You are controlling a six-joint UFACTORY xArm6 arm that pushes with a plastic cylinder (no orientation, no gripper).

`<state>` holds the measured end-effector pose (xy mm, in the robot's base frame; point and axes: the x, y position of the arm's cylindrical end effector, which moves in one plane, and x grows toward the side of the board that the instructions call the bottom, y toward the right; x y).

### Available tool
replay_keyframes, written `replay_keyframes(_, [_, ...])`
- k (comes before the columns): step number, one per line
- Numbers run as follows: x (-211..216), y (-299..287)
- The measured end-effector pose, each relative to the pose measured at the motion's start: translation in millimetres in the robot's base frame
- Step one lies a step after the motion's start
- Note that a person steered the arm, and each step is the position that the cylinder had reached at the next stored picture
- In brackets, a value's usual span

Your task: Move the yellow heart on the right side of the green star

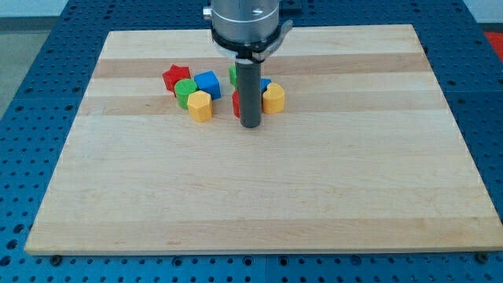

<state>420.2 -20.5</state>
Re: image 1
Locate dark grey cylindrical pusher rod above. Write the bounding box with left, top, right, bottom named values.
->
left=235, top=62, right=262, bottom=128

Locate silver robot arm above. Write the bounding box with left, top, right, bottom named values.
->
left=202, top=0, right=293, bottom=128

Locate green star block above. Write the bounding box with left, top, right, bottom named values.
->
left=228, top=65, right=238, bottom=89

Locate yellow heart block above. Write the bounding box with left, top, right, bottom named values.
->
left=263, top=83, right=285, bottom=114

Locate red star block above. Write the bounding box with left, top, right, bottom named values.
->
left=162, top=64, right=191, bottom=96

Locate blue block behind rod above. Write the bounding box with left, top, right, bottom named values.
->
left=260, top=78, right=272, bottom=94

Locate red block behind rod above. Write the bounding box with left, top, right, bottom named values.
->
left=232, top=90, right=240, bottom=118

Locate blue cube block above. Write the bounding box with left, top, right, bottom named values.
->
left=194, top=71, right=222, bottom=101

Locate yellow hexagon block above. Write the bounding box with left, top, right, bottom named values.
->
left=187, top=90, right=213, bottom=122

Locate green cylinder block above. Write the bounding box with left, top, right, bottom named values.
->
left=174, top=79, right=198, bottom=109

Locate light wooden board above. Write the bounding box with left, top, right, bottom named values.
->
left=25, top=24, right=502, bottom=255

